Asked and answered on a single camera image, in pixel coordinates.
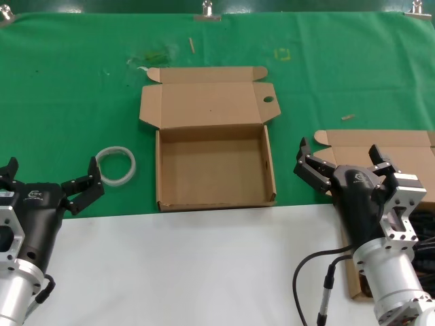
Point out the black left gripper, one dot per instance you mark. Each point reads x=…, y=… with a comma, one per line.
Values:
x=37, y=210

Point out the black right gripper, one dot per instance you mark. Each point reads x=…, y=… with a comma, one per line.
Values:
x=360, y=203

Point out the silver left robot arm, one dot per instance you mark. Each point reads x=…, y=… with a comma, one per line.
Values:
x=17, y=292

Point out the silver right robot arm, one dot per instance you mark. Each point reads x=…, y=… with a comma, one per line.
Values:
x=391, y=278

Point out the brown cardboard parts box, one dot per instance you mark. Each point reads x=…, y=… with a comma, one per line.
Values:
x=357, y=149

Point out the cardboard box with round hole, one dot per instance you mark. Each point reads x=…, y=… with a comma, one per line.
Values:
x=210, y=169

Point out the small wood chip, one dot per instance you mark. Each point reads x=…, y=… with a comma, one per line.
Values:
x=348, y=117

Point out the clear tape roll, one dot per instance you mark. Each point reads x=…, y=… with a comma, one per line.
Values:
x=115, y=182

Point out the green table cloth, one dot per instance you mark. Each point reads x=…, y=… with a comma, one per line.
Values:
x=68, y=85

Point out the clear plastic wrapper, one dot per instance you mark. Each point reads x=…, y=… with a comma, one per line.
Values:
x=154, y=56

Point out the metal binder clip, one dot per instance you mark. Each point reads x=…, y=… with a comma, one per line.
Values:
x=418, y=12
x=207, y=15
x=5, y=17

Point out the thin wooden stick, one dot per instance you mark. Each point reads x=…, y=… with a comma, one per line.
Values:
x=192, y=45

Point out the left aluminium camera bracket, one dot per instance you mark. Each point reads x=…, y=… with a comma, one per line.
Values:
x=8, y=217

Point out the aluminium camera bracket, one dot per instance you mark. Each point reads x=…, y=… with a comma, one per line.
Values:
x=8, y=217
x=406, y=193

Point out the right aluminium camera bracket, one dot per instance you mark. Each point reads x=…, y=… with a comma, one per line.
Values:
x=406, y=193

